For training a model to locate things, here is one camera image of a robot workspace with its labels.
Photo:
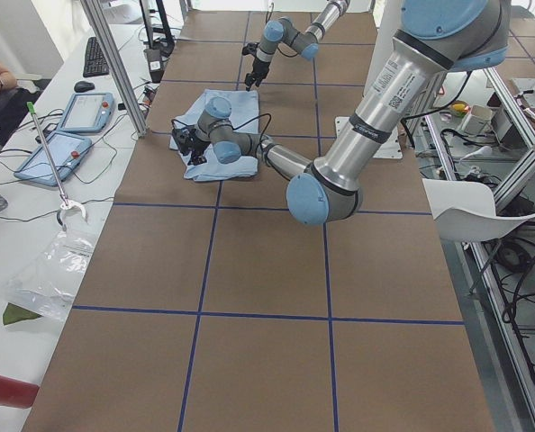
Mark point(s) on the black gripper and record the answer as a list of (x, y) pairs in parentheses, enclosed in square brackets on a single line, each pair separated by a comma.
[(198, 147), (259, 66)]

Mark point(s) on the light blue striped shirt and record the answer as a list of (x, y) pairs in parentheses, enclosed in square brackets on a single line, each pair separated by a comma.
[(229, 120)]

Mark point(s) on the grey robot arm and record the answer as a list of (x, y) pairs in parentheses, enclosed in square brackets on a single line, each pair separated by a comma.
[(432, 37), (283, 31)]

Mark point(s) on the blue teach pendant far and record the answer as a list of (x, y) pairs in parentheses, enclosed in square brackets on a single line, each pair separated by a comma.
[(87, 113)]

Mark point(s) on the blue teach pendant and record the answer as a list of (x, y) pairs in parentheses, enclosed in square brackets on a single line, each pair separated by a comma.
[(87, 113), (67, 151)]

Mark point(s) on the blue teach pendant near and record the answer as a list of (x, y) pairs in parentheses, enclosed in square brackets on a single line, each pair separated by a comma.
[(67, 151)]

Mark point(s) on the black computer mouse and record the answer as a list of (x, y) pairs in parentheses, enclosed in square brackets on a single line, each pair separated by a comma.
[(83, 86)]

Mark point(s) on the metal reacher grabber stick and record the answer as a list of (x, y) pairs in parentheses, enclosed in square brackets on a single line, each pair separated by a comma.
[(66, 203)]

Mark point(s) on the black keyboard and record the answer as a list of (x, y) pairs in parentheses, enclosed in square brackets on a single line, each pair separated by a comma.
[(95, 63)]

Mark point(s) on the clear plastic bag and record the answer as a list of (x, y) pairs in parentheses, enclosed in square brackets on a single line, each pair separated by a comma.
[(49, 284)]

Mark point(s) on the green cloth piece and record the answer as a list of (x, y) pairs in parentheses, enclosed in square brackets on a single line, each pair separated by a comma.
[(14, 314)]

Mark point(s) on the white curved chair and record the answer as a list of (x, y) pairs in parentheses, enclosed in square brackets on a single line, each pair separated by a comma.
[(465, 211)]

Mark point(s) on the red bottle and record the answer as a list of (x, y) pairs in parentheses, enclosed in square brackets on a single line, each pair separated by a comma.
[(17, 394)]

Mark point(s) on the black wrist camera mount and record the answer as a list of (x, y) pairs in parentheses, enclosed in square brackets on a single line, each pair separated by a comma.
[(250, 49), (182, 140)]

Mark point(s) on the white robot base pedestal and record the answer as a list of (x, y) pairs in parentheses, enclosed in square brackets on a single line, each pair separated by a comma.
[(381, 108)]

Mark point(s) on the aluminium frame post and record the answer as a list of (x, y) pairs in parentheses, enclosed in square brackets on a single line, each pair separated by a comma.
[(95, 16)]

